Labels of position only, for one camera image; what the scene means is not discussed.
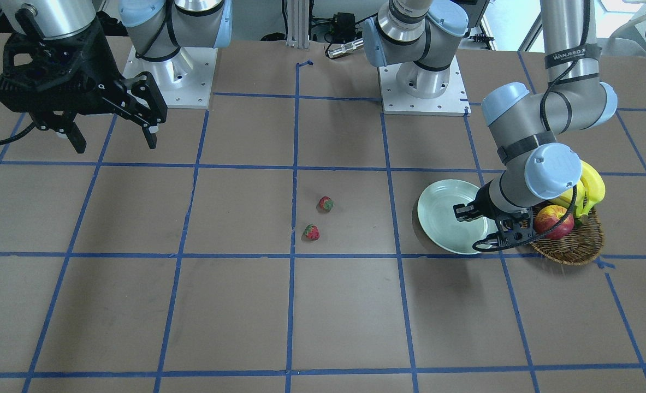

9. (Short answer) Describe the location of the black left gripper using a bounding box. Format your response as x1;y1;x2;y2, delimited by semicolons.
453;182;512;222

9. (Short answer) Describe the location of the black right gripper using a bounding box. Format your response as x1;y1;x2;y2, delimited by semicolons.
0;25;168;154

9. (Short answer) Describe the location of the red strawberry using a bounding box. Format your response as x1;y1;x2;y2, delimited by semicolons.
318;196;334;212
303;224;320;241

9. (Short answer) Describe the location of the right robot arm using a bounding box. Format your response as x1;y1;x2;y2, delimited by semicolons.
0;1;232;153

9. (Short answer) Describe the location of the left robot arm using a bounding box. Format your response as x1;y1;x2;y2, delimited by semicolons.
363;1;618;221

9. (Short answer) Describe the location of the light green plate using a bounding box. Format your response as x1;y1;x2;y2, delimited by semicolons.
417;179;497;255

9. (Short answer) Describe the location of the red apple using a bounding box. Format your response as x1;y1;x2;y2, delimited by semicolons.
534;205;574;240

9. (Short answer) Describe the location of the brown wicker basket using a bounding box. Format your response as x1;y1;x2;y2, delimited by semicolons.
530;208;605;265

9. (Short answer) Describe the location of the yellow banana bunch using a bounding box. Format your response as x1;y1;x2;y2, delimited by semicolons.
574;160;606;218

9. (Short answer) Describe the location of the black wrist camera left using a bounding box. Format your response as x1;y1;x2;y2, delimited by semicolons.
495;208;536;248

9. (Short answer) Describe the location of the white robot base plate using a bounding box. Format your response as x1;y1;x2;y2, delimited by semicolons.
123;47;220;109

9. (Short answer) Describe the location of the aluminium frame post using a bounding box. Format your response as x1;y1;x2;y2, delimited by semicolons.
281;1;313;51

